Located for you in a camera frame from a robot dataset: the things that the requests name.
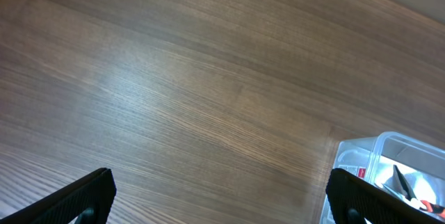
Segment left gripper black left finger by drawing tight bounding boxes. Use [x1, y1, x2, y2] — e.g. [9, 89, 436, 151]
[1, 168, 117, 224]

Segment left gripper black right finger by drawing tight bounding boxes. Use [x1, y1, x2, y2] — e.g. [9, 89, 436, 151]
[325, 168, 441, 224]

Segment clear plastic container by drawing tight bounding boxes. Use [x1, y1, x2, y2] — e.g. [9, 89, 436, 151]
[320, 131, 444, 223]

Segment orange black needle-nose pliers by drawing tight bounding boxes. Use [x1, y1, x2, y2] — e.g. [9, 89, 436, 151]
[375, 165, 444, 219]

